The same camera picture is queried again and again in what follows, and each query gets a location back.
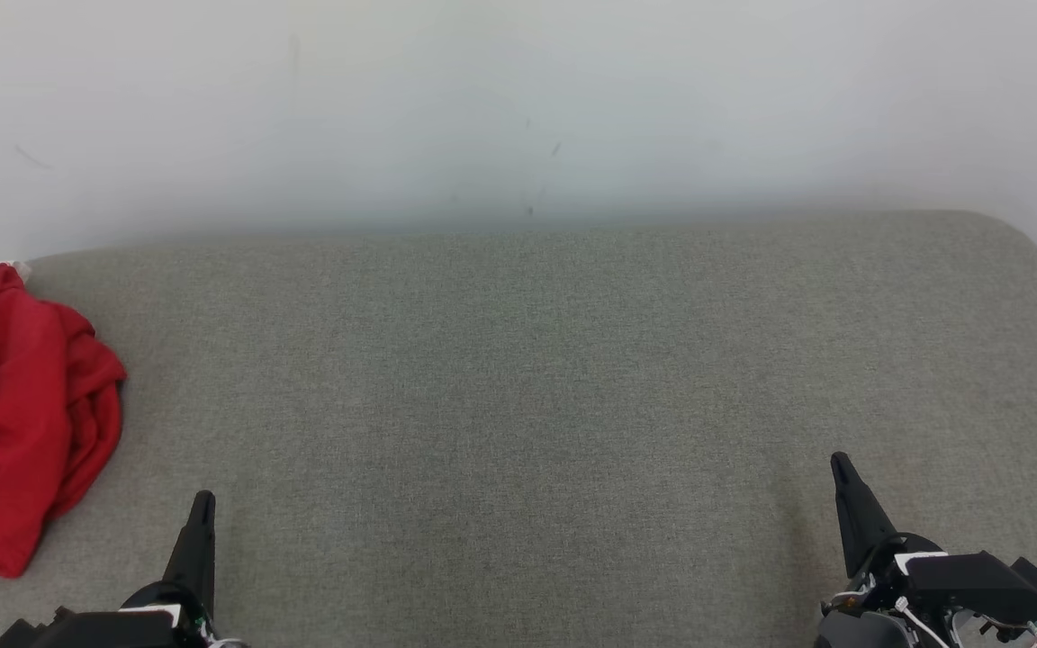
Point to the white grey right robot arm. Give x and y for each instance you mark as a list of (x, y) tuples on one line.
[(861, 632)]

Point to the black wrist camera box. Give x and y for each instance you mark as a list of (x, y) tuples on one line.
[(1033, 578)]

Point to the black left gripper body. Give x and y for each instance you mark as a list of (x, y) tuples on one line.
[(95, 628)]

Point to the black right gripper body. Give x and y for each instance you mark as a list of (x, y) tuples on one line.
[(960, 580)]

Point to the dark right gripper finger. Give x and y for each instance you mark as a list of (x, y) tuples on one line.
[(859, 517)]

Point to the red basketball jersey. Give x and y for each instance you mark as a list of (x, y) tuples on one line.
[(28, 423)]

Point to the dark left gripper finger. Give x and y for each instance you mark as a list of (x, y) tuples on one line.
[(194, 549)]

